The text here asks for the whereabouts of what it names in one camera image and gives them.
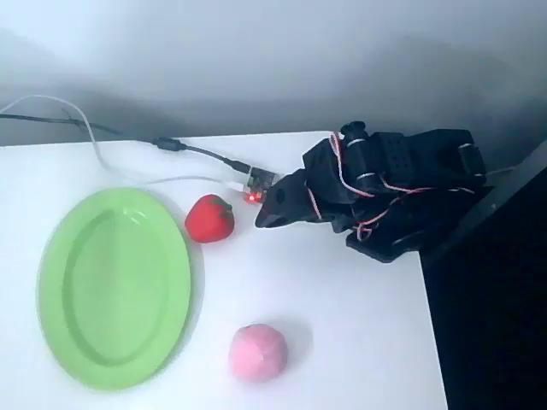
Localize pink ball toy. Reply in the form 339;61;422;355
227;323;289;383

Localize green oval plate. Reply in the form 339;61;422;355
37;186;193;390

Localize small controller circuit board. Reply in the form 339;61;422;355
241;166;279;206

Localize red toy strawberry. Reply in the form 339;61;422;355
184;193;236;244

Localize black side cabinet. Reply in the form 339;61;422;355
421;139;547;410

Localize red white gripper servo wire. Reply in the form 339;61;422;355
327;131;433;200

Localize red white base servo wire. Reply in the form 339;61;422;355
353;203;392;241

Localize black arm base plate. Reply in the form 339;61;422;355
344;213;450;264

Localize black power cable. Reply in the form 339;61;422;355
0;111;253;175

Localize black and white cables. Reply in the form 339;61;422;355
0;94;244;191

